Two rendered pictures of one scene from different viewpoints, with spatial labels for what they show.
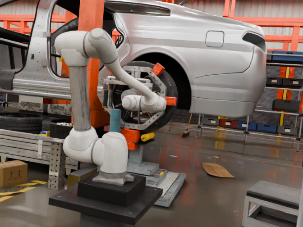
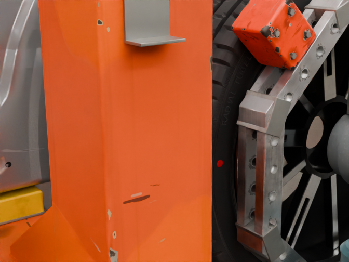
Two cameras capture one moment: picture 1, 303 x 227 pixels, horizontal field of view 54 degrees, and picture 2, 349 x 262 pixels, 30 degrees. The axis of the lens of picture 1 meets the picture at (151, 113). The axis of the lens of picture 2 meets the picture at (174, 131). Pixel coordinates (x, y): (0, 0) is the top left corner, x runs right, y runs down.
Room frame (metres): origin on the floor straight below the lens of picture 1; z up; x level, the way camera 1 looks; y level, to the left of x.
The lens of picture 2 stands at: (2.15, 1.22, 1.20)
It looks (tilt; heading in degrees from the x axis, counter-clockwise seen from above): 16 degrees down; 309
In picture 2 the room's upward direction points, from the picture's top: 1 degrees counter-clockwise
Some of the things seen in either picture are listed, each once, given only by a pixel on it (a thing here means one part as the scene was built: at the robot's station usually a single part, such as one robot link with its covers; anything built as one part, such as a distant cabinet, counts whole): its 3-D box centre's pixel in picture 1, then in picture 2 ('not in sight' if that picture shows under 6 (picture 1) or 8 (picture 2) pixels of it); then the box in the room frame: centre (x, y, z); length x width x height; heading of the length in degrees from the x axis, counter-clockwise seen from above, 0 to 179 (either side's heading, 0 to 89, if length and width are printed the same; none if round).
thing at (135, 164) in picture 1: (135, 153); not in sight; (2.74, 0.11, 0.32); 0.40 x 0.30 x 0.28; 74
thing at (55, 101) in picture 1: (55, 94); not in sight; (5.54, 1.83, 0.69); 0.52 x 0.17 x 0.35; 164
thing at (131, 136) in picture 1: (132, 138); not in sight; (2.61, 0.14, 0.48); 0.16 x 0.12 x 0.17; 164
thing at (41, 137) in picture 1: (62, 139); not in sight; (2.52, 0.75, 0.44); 0.43 x 0.17 x 0.03; 74
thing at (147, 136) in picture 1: (148, 136); not in sight; (2.64, 0.01, 0.51); 0.29 x 0.06 x 0.06; 164
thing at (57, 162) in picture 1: (57, 164); not in sight; (2.53, 0.78, 0.21); 0.10 x 0.10 x 0.42; 74
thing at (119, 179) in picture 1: (115, 174); not in sight; (1.70, 0.17, 0.41); 0.22 x 0.18 x 0.06; 78
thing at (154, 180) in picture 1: (136, 174); not in sight; (2.73, 0.09, 0.13); 0.50 x 0.36 x 0.10; 74
